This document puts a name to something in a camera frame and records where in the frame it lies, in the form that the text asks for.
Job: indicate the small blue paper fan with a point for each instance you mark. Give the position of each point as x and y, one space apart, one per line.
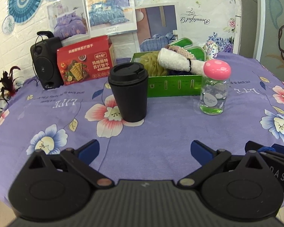
8 24

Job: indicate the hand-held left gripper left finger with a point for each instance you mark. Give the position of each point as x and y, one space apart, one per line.
90 149

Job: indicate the black portable speaker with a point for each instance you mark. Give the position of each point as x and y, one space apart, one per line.
46 68

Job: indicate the pink knitted cloth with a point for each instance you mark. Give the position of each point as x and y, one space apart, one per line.
179 51

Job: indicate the floral quilted oven mitt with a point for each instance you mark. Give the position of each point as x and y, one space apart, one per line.
211 49

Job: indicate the glass door with cartoon drawing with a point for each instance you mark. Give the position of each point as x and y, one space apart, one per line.
274 23

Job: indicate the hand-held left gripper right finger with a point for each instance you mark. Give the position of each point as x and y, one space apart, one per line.
199 150

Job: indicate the glass bottle with pink cap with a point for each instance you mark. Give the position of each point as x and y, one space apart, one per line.
214 92

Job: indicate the large blue paper fan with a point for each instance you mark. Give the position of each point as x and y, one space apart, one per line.
23 1

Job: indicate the purple bedding poster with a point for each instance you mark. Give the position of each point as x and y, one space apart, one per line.
66 19

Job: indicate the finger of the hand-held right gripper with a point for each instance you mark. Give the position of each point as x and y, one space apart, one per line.
282 150
252 146

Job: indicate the purple floral tablecloth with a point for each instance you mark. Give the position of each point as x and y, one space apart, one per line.
156 127

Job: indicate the blue bedding poster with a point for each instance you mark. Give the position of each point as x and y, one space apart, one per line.
108 11

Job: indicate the green cardboard box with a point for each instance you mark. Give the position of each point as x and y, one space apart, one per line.
170 85

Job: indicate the striped bedding poster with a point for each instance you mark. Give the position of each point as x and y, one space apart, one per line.
156 26

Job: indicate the olive mesh bath sponge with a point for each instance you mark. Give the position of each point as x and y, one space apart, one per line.
149 62

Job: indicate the dark feather decoration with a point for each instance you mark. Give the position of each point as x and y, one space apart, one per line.
8 85

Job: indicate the black lidded cup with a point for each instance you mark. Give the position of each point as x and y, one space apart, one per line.
129 92

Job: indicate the white towel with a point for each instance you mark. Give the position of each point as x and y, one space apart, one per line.
172 62

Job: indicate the red biscuit box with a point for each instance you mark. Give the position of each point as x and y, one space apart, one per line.
82 61

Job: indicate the floral wall backdrop sheet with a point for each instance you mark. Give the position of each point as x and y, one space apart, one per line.
203 4

